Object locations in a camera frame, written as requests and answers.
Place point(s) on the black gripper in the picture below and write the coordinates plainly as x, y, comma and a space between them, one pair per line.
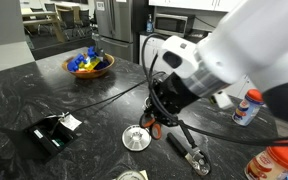
175, 95

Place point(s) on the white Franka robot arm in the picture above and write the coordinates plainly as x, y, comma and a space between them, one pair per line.
250, 40

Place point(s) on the round silver lid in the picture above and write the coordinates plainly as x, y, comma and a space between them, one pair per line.
135, 138

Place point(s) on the creamer jar orange lid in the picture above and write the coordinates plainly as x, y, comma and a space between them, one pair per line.
247, 108

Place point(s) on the large jar red lid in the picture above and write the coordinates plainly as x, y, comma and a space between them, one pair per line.
274, 163

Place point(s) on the small white box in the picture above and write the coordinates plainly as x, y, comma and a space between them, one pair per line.
223, 99

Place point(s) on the round glass jar top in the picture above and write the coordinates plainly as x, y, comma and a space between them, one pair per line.
129, 175

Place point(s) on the dark navy toy block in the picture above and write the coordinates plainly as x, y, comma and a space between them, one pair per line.
101, 65

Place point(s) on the wooden bowl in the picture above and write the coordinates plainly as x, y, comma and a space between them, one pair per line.
89, 74

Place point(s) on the grey toy block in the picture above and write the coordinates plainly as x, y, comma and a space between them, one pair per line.
101, 55

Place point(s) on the black kitchen countertop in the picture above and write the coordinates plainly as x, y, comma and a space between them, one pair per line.
199, 35

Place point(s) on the yellow toy block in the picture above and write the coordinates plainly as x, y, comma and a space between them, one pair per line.
90, 64

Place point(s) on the white paper tag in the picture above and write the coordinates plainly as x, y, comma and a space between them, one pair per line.
71, 122

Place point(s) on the silver microwave oven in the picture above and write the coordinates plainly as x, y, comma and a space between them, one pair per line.
172, 25

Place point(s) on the blue soap bottle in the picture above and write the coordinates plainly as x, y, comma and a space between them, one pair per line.
149, 25

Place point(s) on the blue toy block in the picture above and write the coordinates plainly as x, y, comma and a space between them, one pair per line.
74, 63
92, 52

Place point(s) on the stainless steel fridge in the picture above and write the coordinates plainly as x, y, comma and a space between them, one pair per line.
117, 23

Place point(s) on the black table outlet box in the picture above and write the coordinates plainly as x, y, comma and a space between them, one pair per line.
40, 140

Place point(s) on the black office chair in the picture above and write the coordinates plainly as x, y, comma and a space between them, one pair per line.
66, 21
84, 18

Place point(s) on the white paper notice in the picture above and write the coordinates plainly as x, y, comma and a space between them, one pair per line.
100, 6

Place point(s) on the long wooden table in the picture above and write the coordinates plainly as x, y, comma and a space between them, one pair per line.
44, 21

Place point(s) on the white wall cabinets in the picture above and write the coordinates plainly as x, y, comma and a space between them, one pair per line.
190, 3

